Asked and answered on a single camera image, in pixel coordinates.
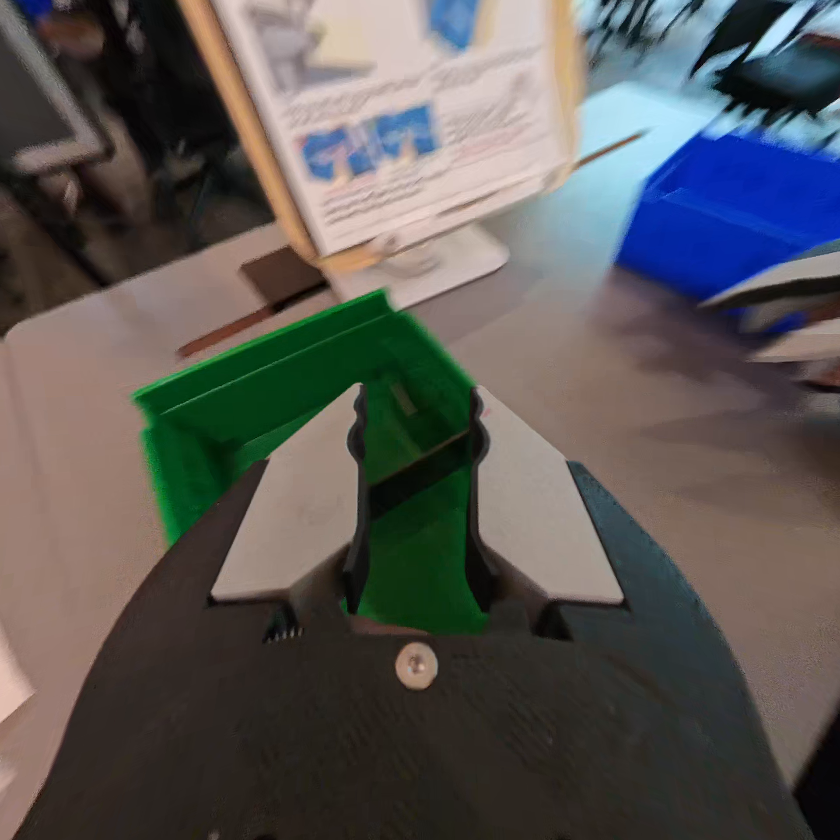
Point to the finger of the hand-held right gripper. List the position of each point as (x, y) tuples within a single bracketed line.
[(787, 282), (807, 348)]

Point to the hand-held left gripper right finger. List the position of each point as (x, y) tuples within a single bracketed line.
[(538, 518)]

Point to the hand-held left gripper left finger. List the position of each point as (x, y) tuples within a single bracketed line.
[(295, 512)]

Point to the green plastic bin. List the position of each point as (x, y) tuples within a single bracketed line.
[(216, 407)]

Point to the blue plastic bin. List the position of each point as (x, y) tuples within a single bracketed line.
[(709, 216)]

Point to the black office chair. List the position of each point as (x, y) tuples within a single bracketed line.
[(781, 72)]

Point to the printed instruction sheet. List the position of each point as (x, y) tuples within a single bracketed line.
[(394, 184)]

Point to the wooden display board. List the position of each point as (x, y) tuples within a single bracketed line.
[(233, 98)]

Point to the grey framed panel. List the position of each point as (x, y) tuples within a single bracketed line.
[(39, 98)]

